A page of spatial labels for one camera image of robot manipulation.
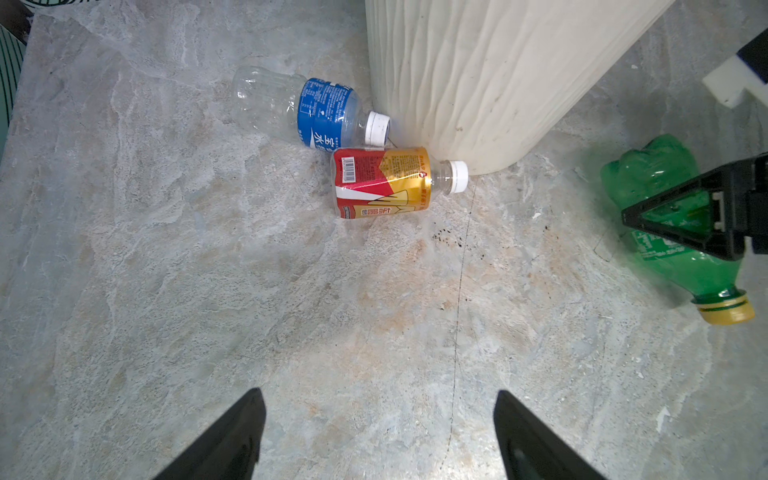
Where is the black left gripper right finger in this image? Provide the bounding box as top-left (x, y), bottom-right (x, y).
top-left (493, 390), bottom-right (605, 480)

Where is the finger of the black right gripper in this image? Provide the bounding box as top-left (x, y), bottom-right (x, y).
top-left (622, 153), bottom-right (767, 261)

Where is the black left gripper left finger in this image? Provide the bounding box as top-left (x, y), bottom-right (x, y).
top-left (155, 388), bottom-right (266, 480)

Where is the green Sprite bottle yellow cap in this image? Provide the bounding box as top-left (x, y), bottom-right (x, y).
top-left (600, 134), bottom-right (755, 325)

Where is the red yellow label tea bottle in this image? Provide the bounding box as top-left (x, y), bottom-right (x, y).
top-left (331, 147), bottom-right (470, 219)

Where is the clear bottle blue Pocari label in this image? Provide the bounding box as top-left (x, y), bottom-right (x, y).
top-left (232, 66), bottom-right (390, 152)

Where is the cream ribbed waste bin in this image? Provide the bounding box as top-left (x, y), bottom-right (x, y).
top-left (365, 0), bottom-right (669, 175)

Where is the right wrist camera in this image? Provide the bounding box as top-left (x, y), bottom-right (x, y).
top-left (702, 30), bottom-right (768, 109)

